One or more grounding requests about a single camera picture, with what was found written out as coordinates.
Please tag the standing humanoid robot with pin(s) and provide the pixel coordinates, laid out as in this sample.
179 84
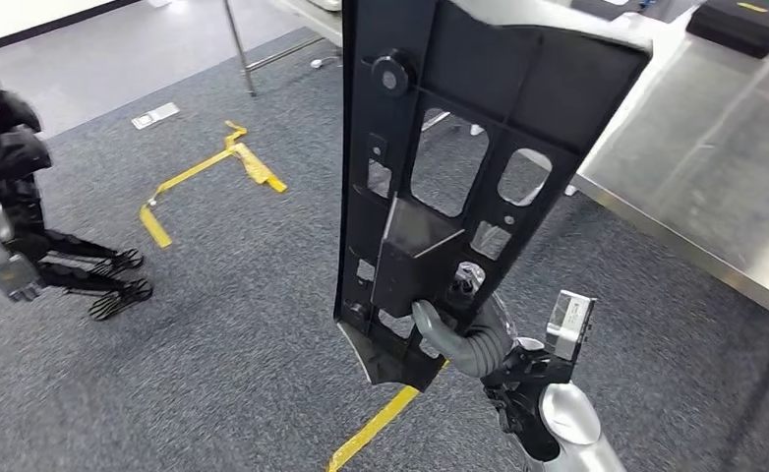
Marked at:
6 156

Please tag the stainless steel table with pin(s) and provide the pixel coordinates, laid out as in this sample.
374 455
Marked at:
240 52

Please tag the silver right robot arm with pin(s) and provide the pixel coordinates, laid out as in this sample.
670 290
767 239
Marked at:
570 417

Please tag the black zip carry case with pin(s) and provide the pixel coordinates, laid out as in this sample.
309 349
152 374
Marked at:
743 29

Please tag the stainless steel workbench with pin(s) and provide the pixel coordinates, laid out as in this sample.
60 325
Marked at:
684 163

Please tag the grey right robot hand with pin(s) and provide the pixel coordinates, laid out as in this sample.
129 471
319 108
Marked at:
482 355

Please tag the metal floor outlet plate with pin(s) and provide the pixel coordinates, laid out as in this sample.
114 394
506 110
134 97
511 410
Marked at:
155 116

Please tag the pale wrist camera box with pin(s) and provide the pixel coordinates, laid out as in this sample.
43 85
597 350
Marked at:
570 326

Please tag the yellow floor tape square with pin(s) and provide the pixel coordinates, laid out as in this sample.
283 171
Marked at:
371 429

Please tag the yellow floor tape line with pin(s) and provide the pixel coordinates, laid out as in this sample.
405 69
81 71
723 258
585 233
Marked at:
153 225

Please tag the black plastic mounting panel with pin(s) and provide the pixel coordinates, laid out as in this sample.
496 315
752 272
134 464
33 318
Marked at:
554 85

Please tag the crumpled yellow floor tape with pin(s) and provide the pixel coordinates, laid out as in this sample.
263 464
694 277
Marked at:
254 168

